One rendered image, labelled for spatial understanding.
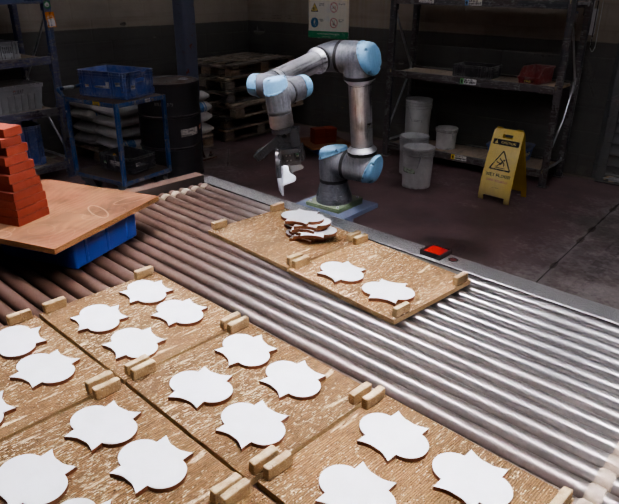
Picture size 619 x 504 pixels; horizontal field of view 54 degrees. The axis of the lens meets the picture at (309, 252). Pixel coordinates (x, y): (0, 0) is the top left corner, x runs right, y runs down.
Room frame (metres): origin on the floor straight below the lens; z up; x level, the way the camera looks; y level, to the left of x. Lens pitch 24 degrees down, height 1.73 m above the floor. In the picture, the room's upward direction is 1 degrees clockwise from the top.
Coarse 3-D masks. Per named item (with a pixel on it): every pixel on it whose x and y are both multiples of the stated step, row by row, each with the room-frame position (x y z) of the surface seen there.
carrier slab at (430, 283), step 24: (312, 264) 1.68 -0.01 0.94; (360, 264) 1.68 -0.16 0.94; (384, 264) 1.69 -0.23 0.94; (408, 264) 1.69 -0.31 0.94; (336, 288) 1.52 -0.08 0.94; (360, 288) 1.52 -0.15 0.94; (432, 288) 1.53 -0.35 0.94; (456, 288) 1.54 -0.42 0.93; (384, 312) 1.39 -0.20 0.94; (408, 312) 1.39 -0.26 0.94
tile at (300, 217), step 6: (300, 210) 1.96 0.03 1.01; (282, 216) 1.90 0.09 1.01; (288, 216) 1.90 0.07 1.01; (294, 216) 1.90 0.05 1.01; (300, 216) 1.91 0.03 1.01; (306, 216) 1.91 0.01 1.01; (312, 216) 1.91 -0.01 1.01; (318, 216) 1.91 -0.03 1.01; (288, 222) 1.87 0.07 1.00; (294, 222) 1.86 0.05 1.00; (300, 222) 1.86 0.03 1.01; (306, 222) 1.85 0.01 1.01; (312, 222) 1.86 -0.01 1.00; (318, 222) 1.87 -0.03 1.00
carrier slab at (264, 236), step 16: (240, 224) 2.01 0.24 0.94; (256, 224) 2.01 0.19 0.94; (272, 224) 2.01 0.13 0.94; (224, 240) 1.88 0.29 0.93; (240, 240) 1.86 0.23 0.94; (256, 240) 1.86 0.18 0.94; (272, 240) 1.87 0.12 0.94; (288, 240) 1.87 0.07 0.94; (336, 240) 1.87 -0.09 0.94; (256, 256) 1.76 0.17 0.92; (272, 256) 1.74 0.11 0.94; (320, 256) 1.76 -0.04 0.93
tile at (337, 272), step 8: (328, 264) 1.66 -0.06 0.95; (336, 264) 1.66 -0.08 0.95; (344, 264) 1.66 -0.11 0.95; (320, 272) 1.60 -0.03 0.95; (328, 272) 1.60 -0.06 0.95; (336, 272) 1.60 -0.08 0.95; (344, 272) 1.60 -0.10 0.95; (352, 272) 1.60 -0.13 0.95; (360, 272) 1.60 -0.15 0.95; (336, 280) 1.55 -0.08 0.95; (344, 280) 1.55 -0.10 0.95; (352, 280) 1.55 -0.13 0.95; (360, 280) 1.56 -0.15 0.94
